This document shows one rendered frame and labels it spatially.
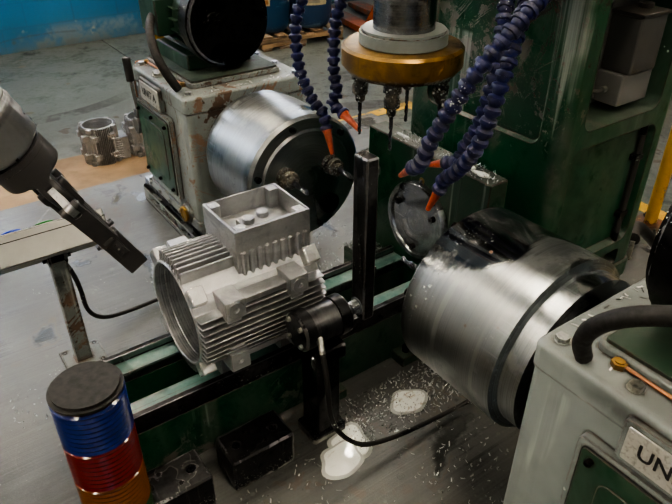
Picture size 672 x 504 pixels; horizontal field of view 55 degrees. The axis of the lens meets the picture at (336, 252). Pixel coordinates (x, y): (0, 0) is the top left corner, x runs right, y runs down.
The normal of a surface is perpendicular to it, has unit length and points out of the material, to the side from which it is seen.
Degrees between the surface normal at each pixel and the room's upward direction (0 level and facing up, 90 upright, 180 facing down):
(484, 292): 43
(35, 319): 0
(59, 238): 54
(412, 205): 90
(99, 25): 90
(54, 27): 90
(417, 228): 90
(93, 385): 0
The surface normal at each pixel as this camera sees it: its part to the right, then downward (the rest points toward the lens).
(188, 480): 0.00, -0.84
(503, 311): -0.59, -0.35
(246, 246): 0.58, 0.44
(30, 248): 0.47, -0.14
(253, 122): -0.43, -0.55
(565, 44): -0.82, 0.31
